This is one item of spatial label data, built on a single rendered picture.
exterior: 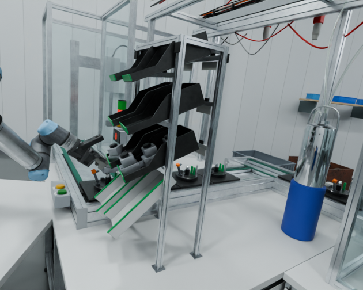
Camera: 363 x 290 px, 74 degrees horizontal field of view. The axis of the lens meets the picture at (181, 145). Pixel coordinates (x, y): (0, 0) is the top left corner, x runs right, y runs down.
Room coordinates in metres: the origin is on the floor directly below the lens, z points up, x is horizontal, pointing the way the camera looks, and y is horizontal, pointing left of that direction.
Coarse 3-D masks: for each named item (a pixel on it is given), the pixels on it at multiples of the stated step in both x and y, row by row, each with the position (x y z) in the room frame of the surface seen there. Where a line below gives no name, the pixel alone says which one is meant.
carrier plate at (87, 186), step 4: (92, 180) 1.24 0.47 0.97; (80, 184) 1.18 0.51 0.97; (84, 184) 1.18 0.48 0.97; (88, 184) 1.18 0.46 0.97; (92, 184) 1.19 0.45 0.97; (84, 188) 1.13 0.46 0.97; (88, 188) 1.13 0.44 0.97; (92, 188) 1.14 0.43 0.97; (84, 192) 1.09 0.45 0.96; (88, 192) 1.09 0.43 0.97; (92, 192) 1.09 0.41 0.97; (88, 196) 1.05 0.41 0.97; (92, 196) 1.05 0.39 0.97; (88, 200) 1.02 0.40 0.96; (92, 200) 1.02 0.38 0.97; (96, 200) 1.03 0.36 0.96
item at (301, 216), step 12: (288, 192) 1.16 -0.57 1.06; (300, 192) 1.07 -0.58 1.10; (312, 192) 1.05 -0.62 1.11; (324, 192) 1.07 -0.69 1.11; (288, 204) 1.12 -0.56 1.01; (300, 204) 1.06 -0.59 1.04; (312, 204) 1.05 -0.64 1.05; (288, 216) 1.10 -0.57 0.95; (300, 216) 1.06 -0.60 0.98; (312, 216) 1.05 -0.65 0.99; (288, 228) 1.09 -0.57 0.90; (300, 228) 1.05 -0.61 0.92; (312, 228) 1.05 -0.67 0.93; (300, 240) 1.05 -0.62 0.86
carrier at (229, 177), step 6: (216, 168) 1.58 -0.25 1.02; (222, 168) 1.60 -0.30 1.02; (216, 174) 1.53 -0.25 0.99; (222, 174) 1.54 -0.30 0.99; (228, 174) 1.62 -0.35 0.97; (210, 180) 1.46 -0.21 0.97; (216, 180) 1.47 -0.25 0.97; (222, 180) 1.48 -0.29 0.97; (228, 180) 1.50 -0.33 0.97; (234, 180) 1.53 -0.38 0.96
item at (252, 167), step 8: (224, 160) 2.13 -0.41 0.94; (232, 160) 2.07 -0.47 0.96; (240, 160) 2.19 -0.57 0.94; (248, 160) 2.23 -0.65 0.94; (256, 160) 2.19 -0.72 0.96; (240, 168) 1.90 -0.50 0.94; (248, 168) 1.92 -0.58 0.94; (256, 168) 2.05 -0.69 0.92; (264, 168) 2.07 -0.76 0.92; (272, 168) 2.01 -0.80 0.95; (280, 168) 1.98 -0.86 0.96; (256, 176) 1.82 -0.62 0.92; (264, 176) 1.75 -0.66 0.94; (272, 176) 1.77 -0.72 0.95; (272, 184) 1.69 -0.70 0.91; (280, 184) 1.64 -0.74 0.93; (288, 184) 1.59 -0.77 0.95; (280, 192) 1.63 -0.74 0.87; (328, 200) 1.37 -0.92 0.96; (328, 208) 1.36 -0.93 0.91; (336, 208) 1.33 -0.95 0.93; (344, 208) 1.29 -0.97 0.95; (328, 216) 1.35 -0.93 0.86; (336, 216) 1.32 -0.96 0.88
